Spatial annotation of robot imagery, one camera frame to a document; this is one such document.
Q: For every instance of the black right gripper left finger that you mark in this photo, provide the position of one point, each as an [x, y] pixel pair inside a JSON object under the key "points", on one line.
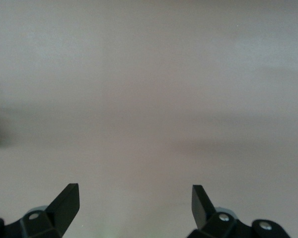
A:
{"points": [[62, 210]]}

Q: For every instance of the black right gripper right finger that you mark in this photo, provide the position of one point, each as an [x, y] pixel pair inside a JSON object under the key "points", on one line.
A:
{"points": [[203, 213]]}

